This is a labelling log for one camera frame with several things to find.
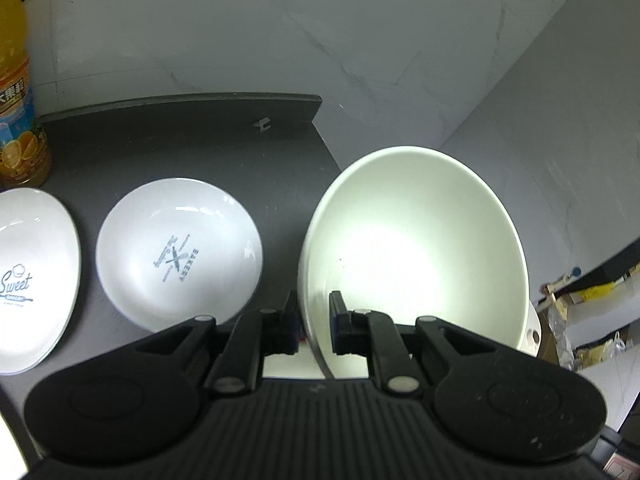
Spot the cream ceramic bowl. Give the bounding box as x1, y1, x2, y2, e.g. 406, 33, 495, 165
297, 146, 538, 378

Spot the white sweet print plate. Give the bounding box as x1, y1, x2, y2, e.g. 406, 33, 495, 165
0, 188, 81, 376

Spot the white bakery print plate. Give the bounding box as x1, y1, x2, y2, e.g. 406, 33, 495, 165
96, 178, 264, 332

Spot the orange juice bottle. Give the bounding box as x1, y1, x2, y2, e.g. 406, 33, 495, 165
1, 0, 52, 188

